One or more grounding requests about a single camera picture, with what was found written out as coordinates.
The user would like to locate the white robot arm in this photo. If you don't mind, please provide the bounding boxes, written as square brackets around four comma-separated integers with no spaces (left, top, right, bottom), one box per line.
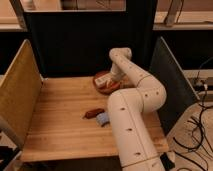
[107,48,167,171]

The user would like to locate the left wooden side panel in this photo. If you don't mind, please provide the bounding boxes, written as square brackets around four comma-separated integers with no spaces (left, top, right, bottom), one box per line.
[0,39,42,149]

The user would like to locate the right dark side panel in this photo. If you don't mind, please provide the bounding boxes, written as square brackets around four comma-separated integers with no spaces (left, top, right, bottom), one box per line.
[149,37,199,136]

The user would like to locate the black cables on floor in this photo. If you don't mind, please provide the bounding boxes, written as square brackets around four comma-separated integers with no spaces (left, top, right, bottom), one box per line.
[171,56,213,171]

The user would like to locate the brown sausage-shaped toy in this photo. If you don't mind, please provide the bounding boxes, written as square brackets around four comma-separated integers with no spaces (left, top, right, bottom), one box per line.
[84,108,104,119]

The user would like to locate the black back panel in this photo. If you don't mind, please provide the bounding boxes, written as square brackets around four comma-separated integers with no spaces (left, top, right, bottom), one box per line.
[24,0,157,77]

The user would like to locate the power strip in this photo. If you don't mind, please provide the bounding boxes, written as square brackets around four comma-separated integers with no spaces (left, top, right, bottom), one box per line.
[195,78,213,91]

